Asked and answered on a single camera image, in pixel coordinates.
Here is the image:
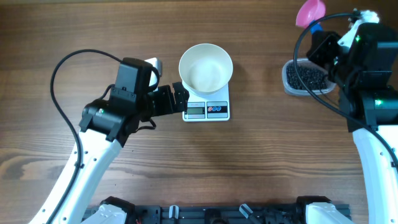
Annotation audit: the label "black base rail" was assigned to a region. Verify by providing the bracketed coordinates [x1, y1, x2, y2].
[135, 204, 303, 224]

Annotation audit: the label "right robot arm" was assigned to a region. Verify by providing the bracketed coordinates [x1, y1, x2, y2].
[307, 22, 397, 223]

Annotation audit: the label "left black camera cable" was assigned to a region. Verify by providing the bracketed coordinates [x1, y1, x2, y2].
[45, 49, 124, 224]

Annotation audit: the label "right black camera cable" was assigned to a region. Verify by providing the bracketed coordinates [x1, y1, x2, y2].
[292, 12, 398, 170]

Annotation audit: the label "pink scoop with blue handle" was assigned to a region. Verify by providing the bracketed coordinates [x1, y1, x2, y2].
[295, 0, 326, 29]

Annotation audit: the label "white bowl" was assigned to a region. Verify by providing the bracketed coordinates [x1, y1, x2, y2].
[178, 44, 234, 95]

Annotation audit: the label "black beans in container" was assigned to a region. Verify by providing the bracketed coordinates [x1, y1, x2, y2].
[286, 63, 327, 91]

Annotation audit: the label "white digital kitchen scale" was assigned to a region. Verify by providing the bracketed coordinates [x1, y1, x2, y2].
[182, 82, 230, 122]

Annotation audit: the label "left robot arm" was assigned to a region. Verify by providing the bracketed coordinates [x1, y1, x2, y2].
[31, 58, 189, 223]

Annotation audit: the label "clear plastic container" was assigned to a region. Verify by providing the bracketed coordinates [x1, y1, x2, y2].
[282, 58, 336, 96]

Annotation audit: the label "black camera cable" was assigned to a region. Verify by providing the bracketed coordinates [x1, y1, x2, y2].
[292, 12, 398, 170]
[45, 49, 124, 224]

